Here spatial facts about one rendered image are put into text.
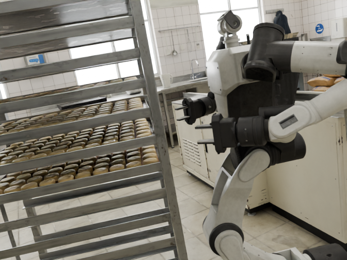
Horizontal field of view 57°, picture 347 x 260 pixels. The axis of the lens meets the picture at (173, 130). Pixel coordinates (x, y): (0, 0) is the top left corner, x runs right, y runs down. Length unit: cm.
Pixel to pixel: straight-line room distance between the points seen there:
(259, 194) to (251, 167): 134
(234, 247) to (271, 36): 80
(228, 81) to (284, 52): 23
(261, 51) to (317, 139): 111
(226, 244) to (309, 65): 73
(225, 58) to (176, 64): 441
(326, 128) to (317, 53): 103
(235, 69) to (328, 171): 111
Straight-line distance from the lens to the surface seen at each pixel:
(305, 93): 247
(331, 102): 94
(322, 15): 707
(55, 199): 155
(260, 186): 256
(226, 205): 131
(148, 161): 107
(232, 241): 133
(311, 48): 99
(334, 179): 204
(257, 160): 124
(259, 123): 93
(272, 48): 101
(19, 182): 120
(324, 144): 201
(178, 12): 565
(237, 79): 111
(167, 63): 545
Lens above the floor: 129
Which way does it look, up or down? 12 degrees down
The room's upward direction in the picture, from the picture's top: 10 degrees counter-clockwise
